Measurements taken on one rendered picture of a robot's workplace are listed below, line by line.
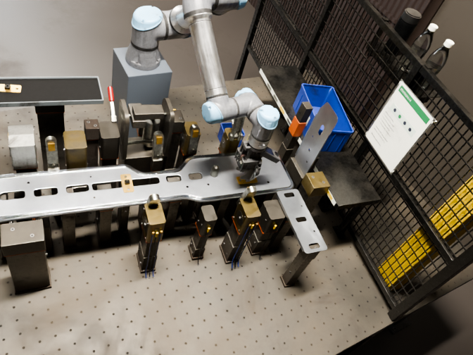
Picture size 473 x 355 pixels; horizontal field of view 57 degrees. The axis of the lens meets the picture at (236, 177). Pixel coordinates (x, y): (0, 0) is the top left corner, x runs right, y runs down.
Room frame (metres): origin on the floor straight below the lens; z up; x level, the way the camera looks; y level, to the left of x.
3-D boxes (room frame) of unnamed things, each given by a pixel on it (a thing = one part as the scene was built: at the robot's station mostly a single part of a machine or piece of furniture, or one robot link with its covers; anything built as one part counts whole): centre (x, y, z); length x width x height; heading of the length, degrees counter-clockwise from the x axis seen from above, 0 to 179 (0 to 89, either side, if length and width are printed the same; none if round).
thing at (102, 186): (0.90, 0.43, 0.84); 0.12 x 0.05 x 0.29; 36
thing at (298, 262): (1.00, -0.36, 0.84); 0.05 x 0.05 x 0.29; 36
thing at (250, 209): (1.01, -0.10, 0.87); 0.12 x 0.07 x 0.35; 36
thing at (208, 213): (0.96, 0.04, 0.84); 0.10 x 0.05 x 0.29; 36
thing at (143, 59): (1.53, 0.57, 1.15); 0.15 x 0.15 x 0.10
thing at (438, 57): (1.60, -0.54, 1.53); 0.07 x 0.07 x 0.20
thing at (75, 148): (1.00, 0.60, 0.89); 0.12 x 0.08 x 0.38; 36
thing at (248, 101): (1.22, 0.06, 1.32); 0.11 x 0.11 x 0.08; 47
